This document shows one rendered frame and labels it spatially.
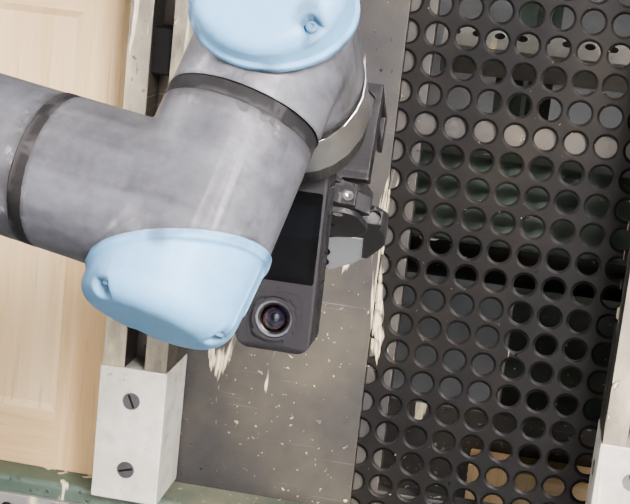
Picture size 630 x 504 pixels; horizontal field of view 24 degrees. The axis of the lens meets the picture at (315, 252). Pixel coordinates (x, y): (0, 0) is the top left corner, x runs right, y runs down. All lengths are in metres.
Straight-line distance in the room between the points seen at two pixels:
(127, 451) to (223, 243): 0.70
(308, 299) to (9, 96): 0.22
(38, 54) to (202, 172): 0.70
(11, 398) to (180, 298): 0.79
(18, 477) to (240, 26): 0.82
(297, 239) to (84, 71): 0.54
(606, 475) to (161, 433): 0.39
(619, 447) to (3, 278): 0.58
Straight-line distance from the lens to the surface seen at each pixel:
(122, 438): 1.32
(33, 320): 1.38
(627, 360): 1.24
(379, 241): 0.89
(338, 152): 0.76
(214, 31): 0.65
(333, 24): 0.65
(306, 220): 0.81
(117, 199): 0.65
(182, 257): 0.63
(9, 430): 1.42
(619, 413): 1.25
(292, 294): 0.82
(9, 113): 0.68
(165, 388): 1.30
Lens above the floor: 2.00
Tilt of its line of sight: 45 degrees down
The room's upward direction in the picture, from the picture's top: straight up
